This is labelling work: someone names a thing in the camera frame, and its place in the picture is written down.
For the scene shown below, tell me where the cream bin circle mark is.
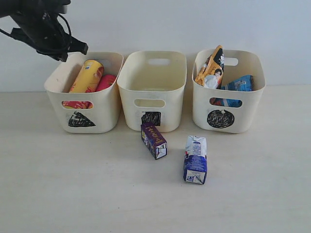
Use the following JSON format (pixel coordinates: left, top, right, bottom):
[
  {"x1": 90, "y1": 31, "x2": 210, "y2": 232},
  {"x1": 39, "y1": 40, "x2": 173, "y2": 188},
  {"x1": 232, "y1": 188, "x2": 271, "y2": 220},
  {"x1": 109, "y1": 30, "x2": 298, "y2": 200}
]
[{"x1": 192, "y1": 50, "x2": 266, "y2": 133}]

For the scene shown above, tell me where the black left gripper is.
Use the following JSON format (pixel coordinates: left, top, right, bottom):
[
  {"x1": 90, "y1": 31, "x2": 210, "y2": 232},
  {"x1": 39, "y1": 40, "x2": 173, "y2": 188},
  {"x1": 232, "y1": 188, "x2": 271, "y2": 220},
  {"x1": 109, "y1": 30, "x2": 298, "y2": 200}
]
[{"x1": 0, "y1": 0, "x2": 88, "y2": 62}]

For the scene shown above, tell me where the yellow chips can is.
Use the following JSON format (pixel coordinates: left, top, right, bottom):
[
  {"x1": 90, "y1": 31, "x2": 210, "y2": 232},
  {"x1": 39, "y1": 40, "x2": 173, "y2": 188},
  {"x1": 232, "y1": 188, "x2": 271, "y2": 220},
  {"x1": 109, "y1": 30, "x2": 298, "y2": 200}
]
[{"x1": 62, "y1": 59, "x2": 105, "y2": 109}]

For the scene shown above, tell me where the orange snack bag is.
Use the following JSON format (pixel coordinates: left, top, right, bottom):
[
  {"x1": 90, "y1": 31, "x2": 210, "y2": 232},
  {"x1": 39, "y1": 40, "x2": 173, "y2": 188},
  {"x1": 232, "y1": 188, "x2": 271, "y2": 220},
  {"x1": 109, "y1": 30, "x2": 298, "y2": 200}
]
[{"x1": 194, "y1": 45, "x2": 225, "y2": 89}]

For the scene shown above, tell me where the cream bin triangle mark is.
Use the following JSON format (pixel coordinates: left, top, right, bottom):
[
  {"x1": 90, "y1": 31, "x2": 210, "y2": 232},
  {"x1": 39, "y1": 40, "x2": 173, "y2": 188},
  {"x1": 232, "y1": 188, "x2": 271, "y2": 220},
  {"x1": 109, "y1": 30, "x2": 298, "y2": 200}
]
[{"x1": 44, "y1": 51, "x2": 124, "y2": 133}]

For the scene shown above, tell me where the purple drink carton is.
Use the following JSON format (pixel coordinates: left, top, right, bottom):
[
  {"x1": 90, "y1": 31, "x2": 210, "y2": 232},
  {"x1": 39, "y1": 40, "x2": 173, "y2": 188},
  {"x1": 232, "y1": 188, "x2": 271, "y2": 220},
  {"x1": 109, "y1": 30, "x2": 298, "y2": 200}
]
[{"x1": 140, "y1": 123, "x2": 168, "y2": 160}]

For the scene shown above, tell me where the pink chips can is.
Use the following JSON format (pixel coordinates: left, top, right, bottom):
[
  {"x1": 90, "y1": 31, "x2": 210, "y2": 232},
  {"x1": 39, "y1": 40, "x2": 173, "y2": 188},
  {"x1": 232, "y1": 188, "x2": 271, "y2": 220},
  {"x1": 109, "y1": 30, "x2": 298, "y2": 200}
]
[{"x1": 84, "y1": 74, "x2": 117, "y2": 109}]

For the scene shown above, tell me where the cream bin square mark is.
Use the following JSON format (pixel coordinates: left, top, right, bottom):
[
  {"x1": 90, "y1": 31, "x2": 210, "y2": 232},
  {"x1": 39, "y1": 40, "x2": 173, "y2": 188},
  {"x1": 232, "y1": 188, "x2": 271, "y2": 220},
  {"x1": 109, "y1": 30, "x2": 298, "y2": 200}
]
[{"x1": 117, "y1": 50, "x2": 187, "y2": 133}]

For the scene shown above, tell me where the blue white milk carton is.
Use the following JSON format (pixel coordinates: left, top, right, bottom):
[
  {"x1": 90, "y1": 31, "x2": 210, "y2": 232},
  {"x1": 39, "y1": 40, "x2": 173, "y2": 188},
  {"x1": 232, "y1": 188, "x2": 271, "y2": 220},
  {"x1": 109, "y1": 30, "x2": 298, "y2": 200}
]
[{"x1": 183, "y1": 135, "x2": 208, "y2": 184}]

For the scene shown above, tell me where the blue snack bag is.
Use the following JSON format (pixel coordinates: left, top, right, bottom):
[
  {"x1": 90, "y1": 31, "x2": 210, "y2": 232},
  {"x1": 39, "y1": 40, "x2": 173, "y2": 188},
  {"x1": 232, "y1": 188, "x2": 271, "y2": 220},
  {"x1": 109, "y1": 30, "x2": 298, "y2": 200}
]
[{"x1": 210, "y1": 75, "x2": 253, "y2": 108}]

